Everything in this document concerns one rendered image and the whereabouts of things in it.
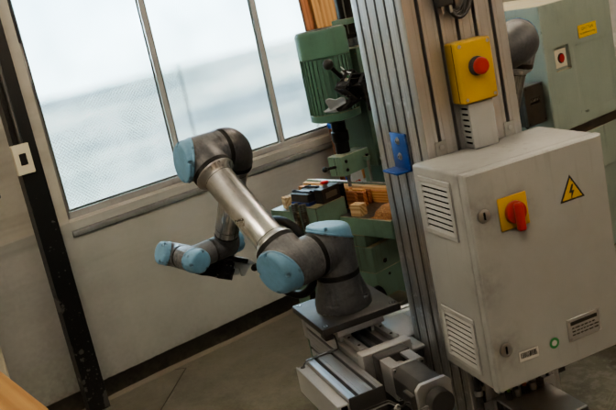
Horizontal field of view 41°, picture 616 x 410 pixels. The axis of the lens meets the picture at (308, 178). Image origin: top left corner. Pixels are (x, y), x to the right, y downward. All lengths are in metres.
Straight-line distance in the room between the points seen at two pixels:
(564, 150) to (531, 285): 0.28
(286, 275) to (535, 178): 0.66
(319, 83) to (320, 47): 0.12
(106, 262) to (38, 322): 0.40
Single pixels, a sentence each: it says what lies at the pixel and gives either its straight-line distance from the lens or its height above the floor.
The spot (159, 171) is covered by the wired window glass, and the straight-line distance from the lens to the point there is 4.08.
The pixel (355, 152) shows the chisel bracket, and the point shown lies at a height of 1.07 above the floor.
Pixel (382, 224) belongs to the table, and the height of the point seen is 0.89.
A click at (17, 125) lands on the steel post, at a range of 3.65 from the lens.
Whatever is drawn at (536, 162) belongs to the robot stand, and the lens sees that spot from 1.70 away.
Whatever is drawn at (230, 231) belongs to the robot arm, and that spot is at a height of 0.99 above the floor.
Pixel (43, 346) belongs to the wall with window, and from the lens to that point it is 3.91.
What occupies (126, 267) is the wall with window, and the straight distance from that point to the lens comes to 3.98.
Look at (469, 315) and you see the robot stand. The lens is 1.76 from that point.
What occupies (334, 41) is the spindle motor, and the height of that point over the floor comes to 1.46.
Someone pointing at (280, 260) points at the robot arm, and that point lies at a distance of 2.00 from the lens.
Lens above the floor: 1.63
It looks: 12 degrees down
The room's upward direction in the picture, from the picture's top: 12 degrees counter-clockwise
